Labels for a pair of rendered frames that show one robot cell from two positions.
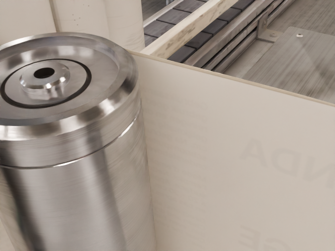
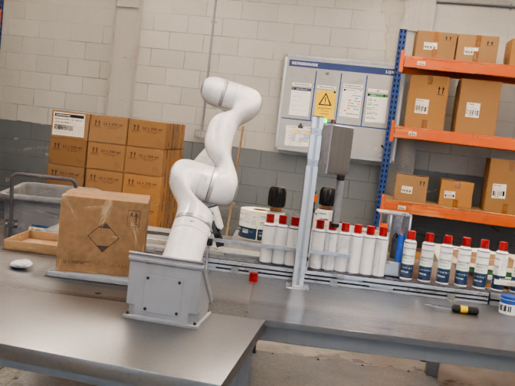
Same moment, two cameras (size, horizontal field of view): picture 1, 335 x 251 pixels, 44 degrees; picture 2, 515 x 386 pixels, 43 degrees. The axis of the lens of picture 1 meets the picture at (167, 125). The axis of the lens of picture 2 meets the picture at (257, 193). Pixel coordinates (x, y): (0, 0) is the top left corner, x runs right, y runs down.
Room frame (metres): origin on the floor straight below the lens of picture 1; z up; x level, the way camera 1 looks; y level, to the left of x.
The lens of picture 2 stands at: (1.89, 2.21, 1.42)
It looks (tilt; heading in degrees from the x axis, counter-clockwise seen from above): 6 degrees down; 236
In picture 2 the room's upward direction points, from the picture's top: 7 degrees clockwise
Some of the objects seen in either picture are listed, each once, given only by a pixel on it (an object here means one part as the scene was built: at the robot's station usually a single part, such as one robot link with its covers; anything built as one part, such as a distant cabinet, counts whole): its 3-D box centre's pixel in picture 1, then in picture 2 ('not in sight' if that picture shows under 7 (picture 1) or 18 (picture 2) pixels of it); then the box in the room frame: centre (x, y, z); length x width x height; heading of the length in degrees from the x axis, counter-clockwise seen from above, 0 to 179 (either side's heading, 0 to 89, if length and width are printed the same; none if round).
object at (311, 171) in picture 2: not in sight; (307, 202); (0.34, 0.24, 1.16); 0.04 x 0.04 x 0.67; 54
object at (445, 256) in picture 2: not in sight; (444, 260); (-0.22, 0.47, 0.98); 0.05 x 0.05 x 0.20
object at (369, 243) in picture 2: not in sight; (368, 250); (0.03, 0.29, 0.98); 0.05 x 0.05 x 0.20
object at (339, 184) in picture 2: not in sight; (337, 201); (0.22, 0.27, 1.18); 0.04 x 0.04 x 0.21
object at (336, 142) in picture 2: not in sight; (329, 148); (0.26, 0.23, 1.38); 0.17 x 0.10 x 0.19; 19
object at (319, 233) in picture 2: not in sight; (317, 244); (0.20, 0.16, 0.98); 0.05 x 0.05 x 0.20
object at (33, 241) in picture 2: not in sight; (51, 243); (1.11, -0.48, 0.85); 0.30 x 0.26 x 0.04; 144
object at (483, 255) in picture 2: not in sight; (481, 264); (-0.35, 0.56, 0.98); 0.05 x 0.05 x 0.20
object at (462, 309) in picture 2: not in sight; (451, 307); (-0.07, 0.66, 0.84); 0.20 x 0.03 x 0.03; 143
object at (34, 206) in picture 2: not in sight; (50, 233); (0.50, -2.59, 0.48); 0.89 x 0.63 x 0.96; 65
